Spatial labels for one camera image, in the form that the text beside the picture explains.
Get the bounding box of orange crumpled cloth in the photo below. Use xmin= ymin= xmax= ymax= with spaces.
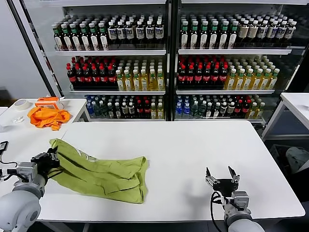
xmin=27 ymin=107 xmax=71 ymax=131

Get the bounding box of black plastic crate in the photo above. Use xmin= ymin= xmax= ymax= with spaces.
xmin=269 ymin=144 xmax=309 ymax=178

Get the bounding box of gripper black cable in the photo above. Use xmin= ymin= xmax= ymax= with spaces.
xmin=210 ymin=190 xmax=229 ymax=232
xmin=45 ymin=169 xmax=64 ymax=180

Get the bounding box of blue label dark drink bottle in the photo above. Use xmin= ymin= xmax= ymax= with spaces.
xmin=285 ymin=21 xmax=297 ymax=41
xmin=266 ymin=21 xmax=279 ymax=41
xmin=116 ymin=21 xmax=127 ymax=45
xmin=135 ymin=21 xmax=145 ymax=45
xmin=276 ymin=21 xmax=288 ymax=41
xmin=145 ymin=20 xmax=155 ymax=45
xmin=107 ymin=21 xmax=118 ymax=45
xmin=257 ymin=20 xmax=269 ymax=41
xmin=125 ymin=21 xmax=135 ymax=45
xmin=154 ymin=20 xmax=164 ymax=45

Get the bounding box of green cap yellow tea bottle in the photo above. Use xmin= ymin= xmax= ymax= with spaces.
xmin=225 ymin=69 xmax=237 ymax=91
xmin=259 ymin=69 xmax=272 ymax=91
xmin=234 ymin=69 xmax=246 ymax=91
xmin=242 ymin=69 xmax=254 ymax=91
xmin=157 ymin=69 xmax=166 ymax=92
xmin=267 ymin=69 xmax=281 ymax=91
xmin=251 ymin=69 xmax=263 ymax=91
xmin=140 ymin=69 xmax=149 ymax=92
xmin=124 ymin=69 xmax=133 ymax=92
xmin=132 ymin=69 xmax=141 ymax=92
xmin=116 ymin=70 xmax=125 ymax=92
xmin=149 ymin=69 xmax=158 ymax=92

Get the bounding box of beige label dark drink bottle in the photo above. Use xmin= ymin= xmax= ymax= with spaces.
xmin=248 ymin=20 xmax=260 ymax=41
xmin=239 ymin=20 xmax=250 ymax=41

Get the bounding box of orange and white box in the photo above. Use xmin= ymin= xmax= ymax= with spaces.
xmin=35 ymin=97 xmax=61 ymax=111

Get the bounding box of green cap dark tea bottle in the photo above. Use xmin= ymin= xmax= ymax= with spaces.
xmin=70 ymin=23 xmax=82 ymax=51
xmin=218 ymin=20 xmax=230 ymax=49
xmin=199 ymin=20 xmax=209 ymax=49
xmin=190 ymin=20 xmax=199 ymax=49
xmin=89 ymin=22 xmax=100 ymax=51
xmin=228 ymin=20 xmax=239 ymax=49
xmin=209 ymin=20 xmax=219 ymax=49
xmin=98 ymin=22 xmax=110 ymax=51
xmin=80 ymin=23 xmax=91 ymax=51
xmin=61 ymin=23 xmax=73 ymax=51
xmin=181 ymin=20 xmax=190 ymax=49
xmin=53 ymin=24 xmax=64 ymax=51

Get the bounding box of grey bundled bag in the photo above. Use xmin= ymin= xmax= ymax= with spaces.
xmin=285 ymin=146 xmax=309 ymax=177

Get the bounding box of beige tape roll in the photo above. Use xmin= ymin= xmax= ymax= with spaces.
xmin=13 ymin=99 xmax=30 ymax=112

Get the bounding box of red cap cola bottle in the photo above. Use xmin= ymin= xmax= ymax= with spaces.
xmin=178 ymin=64 xmax=187 ymax=88
xmin=67 ymin=63 xmax=77 ymax=90
xmin=211 ymin=65 xmax=220 ymax=88
xmin=186 ymin=65 xmax=195 ymax=88
xmin=84 ymin=66 xmax=93 ymax=90
xmin=202 ymin=65 xmax=211 ymax=88
xmin=108 ymin=66 xmax=117 ymax=90
xmin=75 ymin=65 xmax=85 ymax=90
xmin=92 ymin=66 xmax=101 ymax=90
xmin=219 ymin=64 xmax=228 ymax=88
xmin=99 ymin=66 xmax=109 ymax=90
xmin=194 ymin=65 xmax=203 ymax=88

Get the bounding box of white side table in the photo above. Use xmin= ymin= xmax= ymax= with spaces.
xmin=0 ymin=98 xmax=91 ymax=232
xmin=262 ymin=92 xmax=309 ymax=141

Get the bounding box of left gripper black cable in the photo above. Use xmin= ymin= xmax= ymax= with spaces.
xmin=45 ymin=169 xmax=64 ymax=180

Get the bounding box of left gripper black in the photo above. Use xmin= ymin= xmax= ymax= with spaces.
xmin=31 ymin=147 xmax=61 ymax=174

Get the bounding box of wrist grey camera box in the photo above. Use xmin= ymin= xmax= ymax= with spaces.
xmin=15 ymin=162 xmax=37 ymax=182
xmin=231 ymin=191 xmax=250 ymax=211

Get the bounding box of left wrist grey camera box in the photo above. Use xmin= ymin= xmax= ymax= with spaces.
xmin=15 ymin=162 xmax=37 ymax=182

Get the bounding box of black framed glass door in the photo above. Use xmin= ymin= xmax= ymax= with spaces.
xmin=7 ymin=0 xmax=66 ymax=99
xmin=262 ymin=0 xmax=309 ymax=127

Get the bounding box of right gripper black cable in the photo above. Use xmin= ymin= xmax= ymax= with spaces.
xmin=210 ymin=190 xmax=229 ymax=232

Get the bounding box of yellow-green t-shirt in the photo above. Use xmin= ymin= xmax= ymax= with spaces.
xmin=49 ymin=138 xmax=149 ymax=205

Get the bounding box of right wrist grey camera box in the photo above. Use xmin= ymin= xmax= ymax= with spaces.
xmin=231 ymin=191 xmax=250 ymax=211

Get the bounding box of drink display cabinet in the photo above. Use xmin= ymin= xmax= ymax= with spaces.
xmin=40 ymin=0 xmax=173 ymax=122
xmin=172 ymin=0 xmax=300 ymax=123

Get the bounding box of thin black table cable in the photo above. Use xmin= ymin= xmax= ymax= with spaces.
xmin=0 ymin=152 xmax=18 ymax=167

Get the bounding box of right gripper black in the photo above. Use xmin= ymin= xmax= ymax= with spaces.
xmin=205 ymin=165 xmax=240 ymax=198

